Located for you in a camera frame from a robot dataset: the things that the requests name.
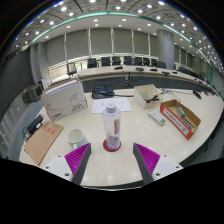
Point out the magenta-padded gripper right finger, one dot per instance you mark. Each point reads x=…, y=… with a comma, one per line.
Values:
x=146, y=159

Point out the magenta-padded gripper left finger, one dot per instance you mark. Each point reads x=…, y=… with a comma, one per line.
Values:
x=77, y=160

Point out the clear plastic water bottle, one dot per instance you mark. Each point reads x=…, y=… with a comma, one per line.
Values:
x=111, y=126

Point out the white ceramic mug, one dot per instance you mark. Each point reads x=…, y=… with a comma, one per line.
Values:
x=76, y=137

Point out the brown paper envelope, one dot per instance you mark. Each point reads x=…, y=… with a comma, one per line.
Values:
x=41, y=141

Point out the open orange cardboard box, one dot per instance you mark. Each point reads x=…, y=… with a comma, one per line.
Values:
x=173, y=118

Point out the black tools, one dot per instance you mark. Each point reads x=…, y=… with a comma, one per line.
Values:
x=187, y=122

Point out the teal tool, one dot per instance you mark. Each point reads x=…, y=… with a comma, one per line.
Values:
x=181, y=111

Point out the white paper sheet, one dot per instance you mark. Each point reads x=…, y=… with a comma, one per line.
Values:
x=123, y=105

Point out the black item in white box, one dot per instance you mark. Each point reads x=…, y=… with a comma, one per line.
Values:
x=152, y=98

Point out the large white cardboard box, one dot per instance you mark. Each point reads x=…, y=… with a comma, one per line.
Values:
x=65, y=100

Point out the small open white box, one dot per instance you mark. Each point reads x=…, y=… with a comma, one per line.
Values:
x=146, y=91

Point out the grey box monitor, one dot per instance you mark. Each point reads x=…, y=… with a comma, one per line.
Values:
x=33, y=93

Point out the black table microphone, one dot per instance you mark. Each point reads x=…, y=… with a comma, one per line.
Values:
x=197, y=94

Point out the long curved conference desk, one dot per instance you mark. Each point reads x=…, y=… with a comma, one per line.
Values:
x=100, y=71

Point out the row of black office chairs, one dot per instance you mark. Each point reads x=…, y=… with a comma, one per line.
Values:
x=116, y=61

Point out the round ceiling lights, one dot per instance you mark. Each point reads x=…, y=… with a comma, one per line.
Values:
x=118, y=7

